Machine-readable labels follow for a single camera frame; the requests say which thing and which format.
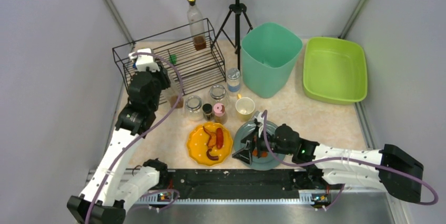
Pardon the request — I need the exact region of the cream yellow mug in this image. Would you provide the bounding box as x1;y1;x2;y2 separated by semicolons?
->
235;94;256;121

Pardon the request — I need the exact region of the yellow scalloped plate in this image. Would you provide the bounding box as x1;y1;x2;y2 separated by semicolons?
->
186;122;234;167

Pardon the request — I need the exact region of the red sausage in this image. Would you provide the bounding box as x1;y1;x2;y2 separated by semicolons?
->
216;127;224;149

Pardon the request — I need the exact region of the oil bottle gold cap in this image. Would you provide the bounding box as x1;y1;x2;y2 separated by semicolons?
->
187;0;207;51
164;74;184;108

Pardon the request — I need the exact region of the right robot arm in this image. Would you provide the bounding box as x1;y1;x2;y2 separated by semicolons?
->
232;124;424;203

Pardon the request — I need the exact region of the purple cable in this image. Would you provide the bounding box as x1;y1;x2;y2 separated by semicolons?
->
260;110;439;206
84;52;184;224

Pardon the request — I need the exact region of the blue label jar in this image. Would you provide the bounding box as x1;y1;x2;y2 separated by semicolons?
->
227;68;241;96

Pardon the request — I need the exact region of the pink lid spice jar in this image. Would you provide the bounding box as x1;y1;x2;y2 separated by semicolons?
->
213;103;227;124

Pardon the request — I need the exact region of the grey-blue plate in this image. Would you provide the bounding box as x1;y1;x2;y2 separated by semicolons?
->
233;120;280;171

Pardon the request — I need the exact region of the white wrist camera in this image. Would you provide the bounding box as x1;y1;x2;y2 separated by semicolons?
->
128;48;160;73
254;111;267;138

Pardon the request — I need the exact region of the black wire rack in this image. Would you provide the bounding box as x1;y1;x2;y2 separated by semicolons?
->
112;18;226;96

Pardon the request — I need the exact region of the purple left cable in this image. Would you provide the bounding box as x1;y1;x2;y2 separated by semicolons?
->
84;52;184;224

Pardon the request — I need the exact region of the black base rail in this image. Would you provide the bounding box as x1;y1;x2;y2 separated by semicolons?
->
87;166;380;211

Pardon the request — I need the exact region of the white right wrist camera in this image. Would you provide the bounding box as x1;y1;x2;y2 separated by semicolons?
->
254;111;267;138

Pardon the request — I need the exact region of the green plastic tub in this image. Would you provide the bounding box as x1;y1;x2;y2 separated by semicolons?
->
302;37;368;105

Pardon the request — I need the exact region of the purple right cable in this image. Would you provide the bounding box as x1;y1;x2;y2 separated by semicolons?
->
260;110;439;206

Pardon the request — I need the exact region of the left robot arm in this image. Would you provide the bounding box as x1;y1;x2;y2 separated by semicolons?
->
67;62;170;223

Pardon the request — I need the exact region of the black lid spice jar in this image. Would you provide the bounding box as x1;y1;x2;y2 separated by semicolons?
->
202;103;214;121

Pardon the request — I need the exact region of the large clear glass jar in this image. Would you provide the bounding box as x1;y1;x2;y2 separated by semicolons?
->
209;84;229;109

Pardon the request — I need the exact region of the teal plastic bin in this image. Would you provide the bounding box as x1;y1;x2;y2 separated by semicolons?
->
241;22;303;98

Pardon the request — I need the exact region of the green toy block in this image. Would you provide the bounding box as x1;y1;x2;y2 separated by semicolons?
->
169;54;177;65

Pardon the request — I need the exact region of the black tripod stand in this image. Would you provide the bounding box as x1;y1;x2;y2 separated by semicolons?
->
210;0;254;70

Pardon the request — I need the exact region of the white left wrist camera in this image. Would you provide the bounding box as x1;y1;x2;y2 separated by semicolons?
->
128;48;160;73

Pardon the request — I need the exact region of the orange fried piece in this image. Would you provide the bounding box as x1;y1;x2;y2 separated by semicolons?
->
252;149;268;158

